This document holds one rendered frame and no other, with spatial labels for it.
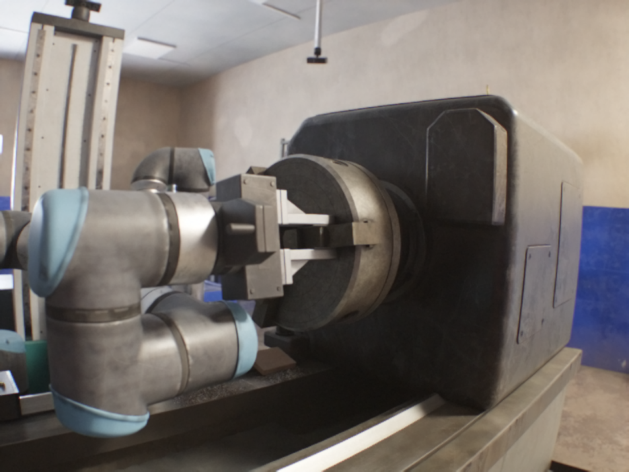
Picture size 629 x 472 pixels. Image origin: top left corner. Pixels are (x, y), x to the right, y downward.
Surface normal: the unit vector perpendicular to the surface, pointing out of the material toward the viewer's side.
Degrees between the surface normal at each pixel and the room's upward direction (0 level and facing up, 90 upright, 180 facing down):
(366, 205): 64
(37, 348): 90
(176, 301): 24
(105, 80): 90
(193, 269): 127
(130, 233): 77
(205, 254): 109
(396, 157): 90
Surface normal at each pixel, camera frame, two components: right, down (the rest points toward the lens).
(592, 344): -0.70, 0.02
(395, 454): 0.05, -1.00
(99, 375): 0.49, 0.09
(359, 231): 0.72, -0.07
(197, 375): 0.77, 0.37
